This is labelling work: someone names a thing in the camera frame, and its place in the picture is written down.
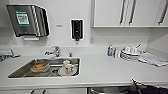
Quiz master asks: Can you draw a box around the chrome faucet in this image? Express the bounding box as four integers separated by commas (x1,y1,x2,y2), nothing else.
44,45,62,59

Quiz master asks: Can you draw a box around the blue dish soap bottle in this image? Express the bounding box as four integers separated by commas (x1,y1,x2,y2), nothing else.
106,44,114,58

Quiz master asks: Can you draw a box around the small white bottle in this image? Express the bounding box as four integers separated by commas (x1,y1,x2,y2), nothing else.
113,48,121,59

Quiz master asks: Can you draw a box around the steel sink basin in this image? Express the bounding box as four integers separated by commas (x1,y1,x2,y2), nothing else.
7,57,82,80

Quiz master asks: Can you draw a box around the white wall cabinet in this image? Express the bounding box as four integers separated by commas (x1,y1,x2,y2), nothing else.
90,0,168,29
0,0,10,29

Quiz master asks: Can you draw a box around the small chrome soap pump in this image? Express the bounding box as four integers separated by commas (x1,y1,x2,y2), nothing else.
68,50,74,58

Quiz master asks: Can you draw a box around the small wall label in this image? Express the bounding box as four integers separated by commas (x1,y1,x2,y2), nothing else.
55,24,65,29

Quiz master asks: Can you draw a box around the black wall soap dispenser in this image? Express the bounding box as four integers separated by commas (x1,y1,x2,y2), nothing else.
70,19,85,43

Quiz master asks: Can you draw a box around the orange bowl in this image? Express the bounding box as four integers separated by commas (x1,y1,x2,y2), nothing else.
30,61,51,74

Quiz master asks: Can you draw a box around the white two-door sink cabinet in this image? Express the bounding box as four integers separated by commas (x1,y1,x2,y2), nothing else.
0,87,88,94

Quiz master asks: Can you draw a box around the white wall outlet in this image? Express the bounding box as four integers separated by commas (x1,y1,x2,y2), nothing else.
89,36,95,45

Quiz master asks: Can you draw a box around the white mug with red print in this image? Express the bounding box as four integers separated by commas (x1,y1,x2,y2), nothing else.
57,60,80,78

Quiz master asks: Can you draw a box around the steel paper towel dispenser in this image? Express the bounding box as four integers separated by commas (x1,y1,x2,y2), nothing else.
6,3,51,40

